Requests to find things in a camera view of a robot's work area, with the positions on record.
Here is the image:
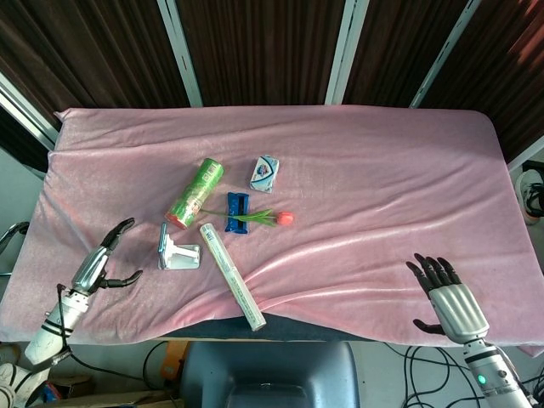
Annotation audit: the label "metal chair frame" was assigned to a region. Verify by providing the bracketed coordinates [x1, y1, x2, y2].
[0, 221, 31, 277]

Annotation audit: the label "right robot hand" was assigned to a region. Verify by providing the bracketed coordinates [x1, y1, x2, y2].
[405, 252, 491, 344]

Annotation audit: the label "white sneaker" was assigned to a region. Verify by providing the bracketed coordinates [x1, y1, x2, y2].
[513, 169, 544, 226]

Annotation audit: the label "dark brown curtain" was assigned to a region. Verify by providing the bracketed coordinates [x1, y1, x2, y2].
[0, 0, 544, 173]

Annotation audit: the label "blue snack packet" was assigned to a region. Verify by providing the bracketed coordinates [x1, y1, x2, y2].
[224, 191, 251, 235]

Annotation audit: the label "black floor cables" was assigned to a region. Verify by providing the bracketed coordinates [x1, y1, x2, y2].
[142, 339, 544, 408]

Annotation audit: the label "green cylindrical can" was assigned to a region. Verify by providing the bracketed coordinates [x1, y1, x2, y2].
[165, 157, 225, 230]

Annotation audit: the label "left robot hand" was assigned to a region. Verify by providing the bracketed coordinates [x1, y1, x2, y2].
[70, 217, 144, 297]

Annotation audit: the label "long white tube box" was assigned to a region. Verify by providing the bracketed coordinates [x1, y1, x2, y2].
[199, 223, 268, 332]

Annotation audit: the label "artificial red tulip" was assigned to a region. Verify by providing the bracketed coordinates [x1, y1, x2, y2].
[199, 207, 295, 228]

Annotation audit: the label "white phone stand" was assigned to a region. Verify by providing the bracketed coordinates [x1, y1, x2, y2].
[157, 235, 201, 271]

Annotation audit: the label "pink velvet tablecloth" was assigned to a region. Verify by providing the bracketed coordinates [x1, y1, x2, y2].
[0, 105, 544, 357]

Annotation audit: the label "white blue tissue pack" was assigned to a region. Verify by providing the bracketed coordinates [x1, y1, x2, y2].
[248, 155, 282, 194]

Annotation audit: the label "black smartphone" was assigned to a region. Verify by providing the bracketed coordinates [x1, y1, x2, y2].
[158, 222, 168, 269]

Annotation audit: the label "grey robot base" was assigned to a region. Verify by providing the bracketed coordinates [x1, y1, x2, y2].
[178, 339, 361, 408]

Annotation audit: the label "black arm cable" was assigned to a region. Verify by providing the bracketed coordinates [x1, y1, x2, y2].
[55, 283, 148, 383]

